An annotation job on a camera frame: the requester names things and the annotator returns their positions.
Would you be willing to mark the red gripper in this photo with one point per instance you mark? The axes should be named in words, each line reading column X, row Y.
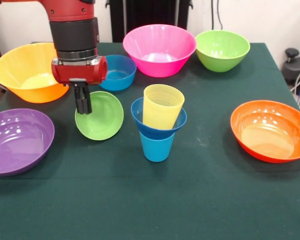
column 80, row 73

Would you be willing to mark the small green plastic bowl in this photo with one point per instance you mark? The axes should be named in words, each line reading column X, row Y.
column 105, row 117

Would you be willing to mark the translucent yellow plastic cup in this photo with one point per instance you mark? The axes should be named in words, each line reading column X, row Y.
column 160, row 112

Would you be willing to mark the small dark blue bowl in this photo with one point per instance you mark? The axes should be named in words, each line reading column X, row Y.
column 157, row 132

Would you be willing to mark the light blue plastic cup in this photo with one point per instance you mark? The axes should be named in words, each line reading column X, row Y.
column 156, row 150

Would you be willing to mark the large green plastic bowl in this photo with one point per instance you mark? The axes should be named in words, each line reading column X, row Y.
column 221, row 47

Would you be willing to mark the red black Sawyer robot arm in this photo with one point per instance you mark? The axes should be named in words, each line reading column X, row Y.
column 72, row 32

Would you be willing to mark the translucent light blue bowl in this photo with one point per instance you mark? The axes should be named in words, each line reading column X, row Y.
column 120, row 72

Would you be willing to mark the large yellow plastic bowl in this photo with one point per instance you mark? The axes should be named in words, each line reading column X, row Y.
column 22, row 67

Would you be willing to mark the shallow purple plastic bowl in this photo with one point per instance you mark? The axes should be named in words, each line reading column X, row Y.
column 17, row 142

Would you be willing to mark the large pink plastic bowl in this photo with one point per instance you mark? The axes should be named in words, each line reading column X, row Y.
column 160, row 42

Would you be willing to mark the dark green tablecloth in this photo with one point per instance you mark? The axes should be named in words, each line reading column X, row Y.
column 150, row 200

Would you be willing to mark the shallow orange plastic bowl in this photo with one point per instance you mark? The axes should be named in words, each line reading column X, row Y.
column 270, row 132

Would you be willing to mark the black knob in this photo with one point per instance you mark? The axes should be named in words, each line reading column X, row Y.
column 292, row 53

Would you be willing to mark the black round base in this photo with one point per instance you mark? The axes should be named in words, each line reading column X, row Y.
column 298, row 67

